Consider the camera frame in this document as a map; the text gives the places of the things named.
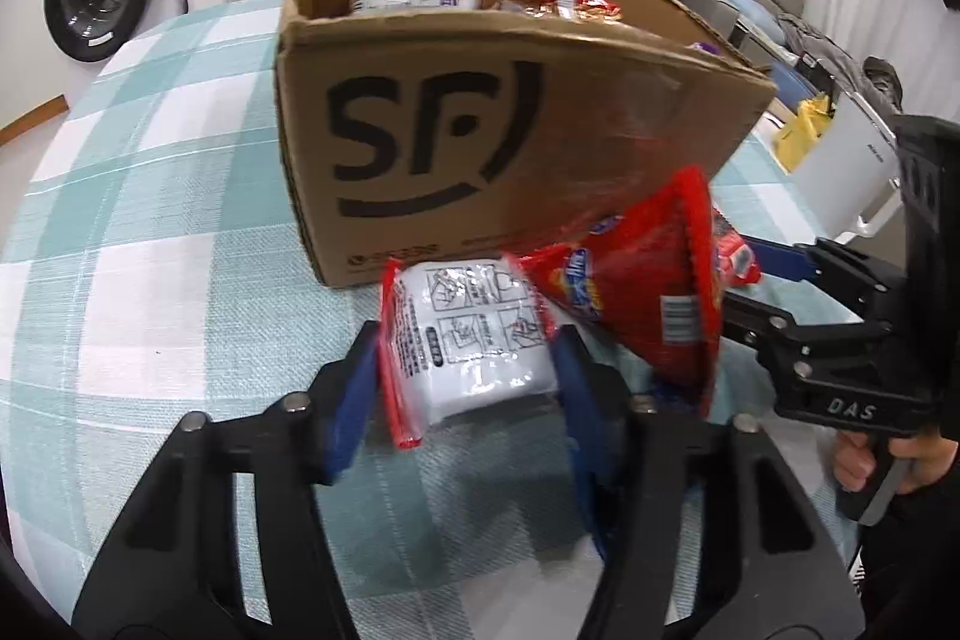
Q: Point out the dark round bundle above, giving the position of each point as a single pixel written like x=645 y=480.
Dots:
x=881 y=79

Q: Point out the red and white snack packet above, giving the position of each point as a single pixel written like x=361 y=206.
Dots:
x=465 y=340

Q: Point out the grey blanket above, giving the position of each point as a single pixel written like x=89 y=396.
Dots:
x=810 y=40

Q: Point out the brown cardboard box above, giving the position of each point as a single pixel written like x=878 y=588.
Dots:
x=420 y=160

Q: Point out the yellow bag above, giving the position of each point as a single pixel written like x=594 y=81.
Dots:
x=806 y=130

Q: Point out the red chip bag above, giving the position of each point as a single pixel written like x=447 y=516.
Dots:
x=637 y=280

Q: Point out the person's right hand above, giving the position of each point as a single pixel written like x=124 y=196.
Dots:
x=930 y=460

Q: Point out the checkered tablecloth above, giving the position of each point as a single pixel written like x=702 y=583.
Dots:
x=150 y=235

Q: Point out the light blue pillow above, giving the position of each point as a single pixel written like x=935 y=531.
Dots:
x=739 y=3

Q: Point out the person's right forearm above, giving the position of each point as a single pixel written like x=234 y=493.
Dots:
x=915 y=557

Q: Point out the white electric kettle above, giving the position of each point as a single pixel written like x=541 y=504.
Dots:
x=840 y=160

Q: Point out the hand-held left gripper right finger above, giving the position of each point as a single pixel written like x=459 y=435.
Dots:
x=577 y=385

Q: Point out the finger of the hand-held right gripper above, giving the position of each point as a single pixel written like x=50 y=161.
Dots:
x=772 y=257
x=795 y=321

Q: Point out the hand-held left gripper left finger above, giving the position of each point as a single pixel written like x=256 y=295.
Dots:
x=349 y=400

